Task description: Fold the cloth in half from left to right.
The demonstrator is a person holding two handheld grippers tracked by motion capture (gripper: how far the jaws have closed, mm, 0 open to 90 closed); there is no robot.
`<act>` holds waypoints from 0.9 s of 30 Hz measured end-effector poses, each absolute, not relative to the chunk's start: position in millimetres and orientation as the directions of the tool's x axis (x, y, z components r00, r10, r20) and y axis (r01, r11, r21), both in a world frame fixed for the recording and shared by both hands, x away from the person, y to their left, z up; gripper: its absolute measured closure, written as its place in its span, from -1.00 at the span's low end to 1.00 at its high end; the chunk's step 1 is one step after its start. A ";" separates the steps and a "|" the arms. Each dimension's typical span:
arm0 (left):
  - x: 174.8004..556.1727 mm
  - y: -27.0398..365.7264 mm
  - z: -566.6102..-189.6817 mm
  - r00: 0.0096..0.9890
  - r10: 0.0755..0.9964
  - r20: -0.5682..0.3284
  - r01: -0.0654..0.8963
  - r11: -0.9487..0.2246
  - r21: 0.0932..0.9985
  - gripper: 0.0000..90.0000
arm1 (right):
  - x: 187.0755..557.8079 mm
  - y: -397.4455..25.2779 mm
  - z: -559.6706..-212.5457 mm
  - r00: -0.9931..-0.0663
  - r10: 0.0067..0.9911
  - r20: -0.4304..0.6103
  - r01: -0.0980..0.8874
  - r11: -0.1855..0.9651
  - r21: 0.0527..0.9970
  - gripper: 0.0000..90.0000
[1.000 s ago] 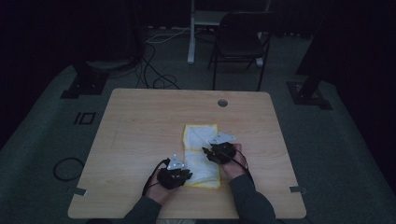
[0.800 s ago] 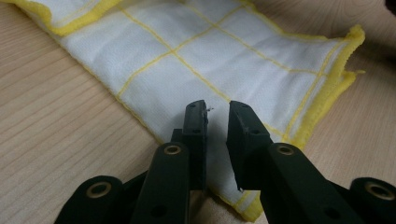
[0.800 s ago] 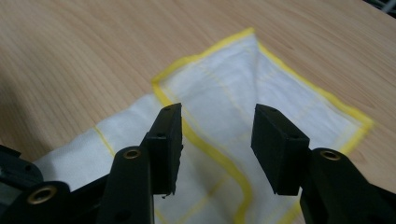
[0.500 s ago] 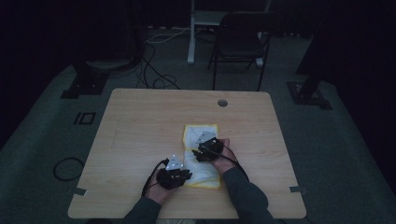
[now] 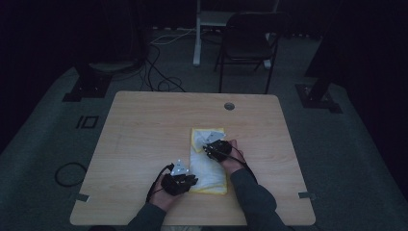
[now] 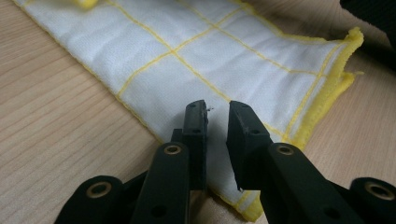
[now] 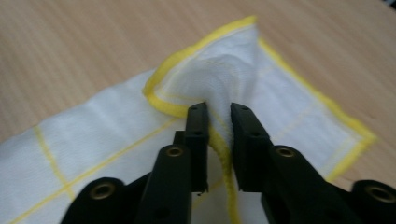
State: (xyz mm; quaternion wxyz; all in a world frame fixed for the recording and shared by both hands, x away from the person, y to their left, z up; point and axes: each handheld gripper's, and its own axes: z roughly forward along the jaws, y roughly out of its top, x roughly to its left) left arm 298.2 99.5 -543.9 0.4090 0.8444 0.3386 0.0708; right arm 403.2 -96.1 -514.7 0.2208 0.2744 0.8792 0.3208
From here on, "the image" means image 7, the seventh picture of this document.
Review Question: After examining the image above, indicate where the white cloth with yellow edge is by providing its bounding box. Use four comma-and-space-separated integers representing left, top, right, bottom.
0, 15, 378, 224

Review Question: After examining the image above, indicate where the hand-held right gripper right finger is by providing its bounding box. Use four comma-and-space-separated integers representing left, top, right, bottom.
229, 102, 357, 224

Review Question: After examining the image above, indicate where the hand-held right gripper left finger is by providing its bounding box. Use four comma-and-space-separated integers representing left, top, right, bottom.
135, 102, 210, 224

